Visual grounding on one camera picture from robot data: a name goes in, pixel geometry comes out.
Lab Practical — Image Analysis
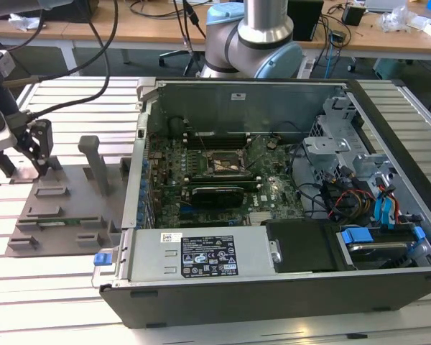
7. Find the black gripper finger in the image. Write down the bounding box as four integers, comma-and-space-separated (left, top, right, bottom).
19, 119, 55, 178
0, 149, 17, 180

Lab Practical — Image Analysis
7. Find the CPU socket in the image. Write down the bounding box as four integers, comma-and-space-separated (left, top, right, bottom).
205, 147, 249, 178

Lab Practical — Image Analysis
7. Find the grey parts rack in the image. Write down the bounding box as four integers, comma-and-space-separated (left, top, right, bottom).
5, 134, 134, 258

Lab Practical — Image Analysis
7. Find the crumpled white paper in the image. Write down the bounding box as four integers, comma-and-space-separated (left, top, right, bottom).
7, 12, 48, 32

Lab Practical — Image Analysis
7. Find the green RAM stick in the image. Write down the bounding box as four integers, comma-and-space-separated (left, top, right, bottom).
37, 218, 100, 229

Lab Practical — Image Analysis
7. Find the wide black box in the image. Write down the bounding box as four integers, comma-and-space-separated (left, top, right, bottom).
28, 0, 96, 23

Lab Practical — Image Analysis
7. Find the silver power supply unit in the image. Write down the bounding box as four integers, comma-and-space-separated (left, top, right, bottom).
115, 225, 284, 284

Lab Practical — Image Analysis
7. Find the wooden desk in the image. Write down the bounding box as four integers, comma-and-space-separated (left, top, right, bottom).
0, 6, 216, 77
297, 0, 431, 69

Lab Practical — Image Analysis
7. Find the black office chair base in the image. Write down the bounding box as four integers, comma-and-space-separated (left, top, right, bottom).
159, 48, 206, 77

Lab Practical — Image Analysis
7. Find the black shrouded graphics card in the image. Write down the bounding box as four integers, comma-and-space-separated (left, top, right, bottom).
189, 185, 246, 210

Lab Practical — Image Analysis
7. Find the silver chipset heat sink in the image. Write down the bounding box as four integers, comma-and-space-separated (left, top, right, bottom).
249, 211, 274, 226

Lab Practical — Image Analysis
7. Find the green motherboard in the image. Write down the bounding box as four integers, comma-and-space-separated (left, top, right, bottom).
143, 133, 307, 229

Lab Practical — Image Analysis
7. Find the open black PC case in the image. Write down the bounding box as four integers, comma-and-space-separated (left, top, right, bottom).
91, 76, 431, 330

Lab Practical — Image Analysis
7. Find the black plastic bay cover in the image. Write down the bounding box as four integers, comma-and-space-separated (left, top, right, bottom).
264, 219, 342, 275

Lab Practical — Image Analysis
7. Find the metal drive cage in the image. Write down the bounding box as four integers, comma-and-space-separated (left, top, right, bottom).
301, 93, 399, 188

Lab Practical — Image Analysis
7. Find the hard disk in blue carrier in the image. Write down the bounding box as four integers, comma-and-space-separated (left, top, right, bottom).
339, 225, 427, 271

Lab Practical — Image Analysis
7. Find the small black cube box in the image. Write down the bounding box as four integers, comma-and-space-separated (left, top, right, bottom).
340, 4, 366, 27

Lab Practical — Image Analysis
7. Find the pale teal box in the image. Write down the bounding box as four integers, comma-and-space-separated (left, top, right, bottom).
372, 57, 409, 81

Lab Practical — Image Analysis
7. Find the grey laptop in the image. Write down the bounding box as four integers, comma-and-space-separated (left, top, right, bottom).
365, 0, 407, 12

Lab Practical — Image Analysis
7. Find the clear plastic bag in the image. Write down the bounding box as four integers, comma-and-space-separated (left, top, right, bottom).
377, 4, 423, 34

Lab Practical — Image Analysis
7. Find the grey case latch handle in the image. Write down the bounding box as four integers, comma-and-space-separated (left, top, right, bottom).
135, 77, 158, 105

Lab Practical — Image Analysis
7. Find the thick black wire bundle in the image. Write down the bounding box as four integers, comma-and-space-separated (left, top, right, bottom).
318, 167, 351, 219

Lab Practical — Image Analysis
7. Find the red yellow wire bundle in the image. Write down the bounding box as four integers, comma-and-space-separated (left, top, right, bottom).
328, 188, 379, 221

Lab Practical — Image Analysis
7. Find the blue data wire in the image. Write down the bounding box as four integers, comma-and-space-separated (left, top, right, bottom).
374, 186, 400, 231

